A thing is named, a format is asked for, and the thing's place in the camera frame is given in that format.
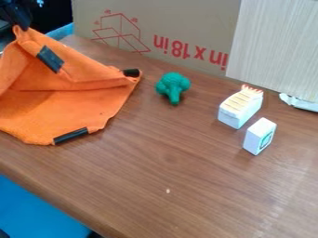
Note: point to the green toy broccoli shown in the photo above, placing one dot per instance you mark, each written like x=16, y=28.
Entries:
x=173, y=84

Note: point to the cardboard box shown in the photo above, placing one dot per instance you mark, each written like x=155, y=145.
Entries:
x=182, y=28

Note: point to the white block with green mark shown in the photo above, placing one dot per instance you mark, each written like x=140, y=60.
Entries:
x=258, y=135

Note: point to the white board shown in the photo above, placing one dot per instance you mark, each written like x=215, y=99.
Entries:
x=277, y=43

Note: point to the orange cloth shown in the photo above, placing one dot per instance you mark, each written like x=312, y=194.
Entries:
x=54, y=102

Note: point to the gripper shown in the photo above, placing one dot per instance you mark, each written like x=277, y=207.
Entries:
x=16, y=11

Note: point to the white orange striped toy block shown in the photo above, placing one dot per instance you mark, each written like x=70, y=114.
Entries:
x=240, y=108

